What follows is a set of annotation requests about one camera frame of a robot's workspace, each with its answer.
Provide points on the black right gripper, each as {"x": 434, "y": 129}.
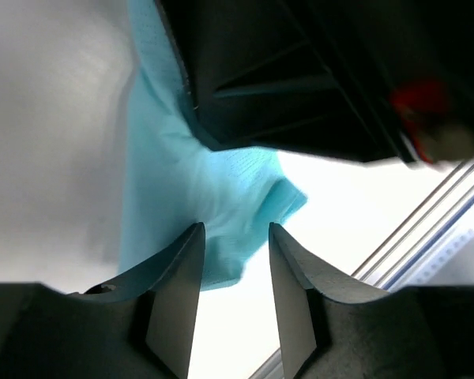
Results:
{"x": 424, "y": 53}

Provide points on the light blue paper napkin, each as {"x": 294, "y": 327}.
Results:
{"x": 172, "y": 181}

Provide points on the aluminium front rail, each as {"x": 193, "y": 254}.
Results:
{"x": 432, "y": 247}

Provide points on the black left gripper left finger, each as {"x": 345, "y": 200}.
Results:
{"x": 139, "y": 324}

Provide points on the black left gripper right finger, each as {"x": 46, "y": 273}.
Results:
{"x": 333, "y": 326}

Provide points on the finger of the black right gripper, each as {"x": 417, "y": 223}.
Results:
{"x": 290, "y": 75}

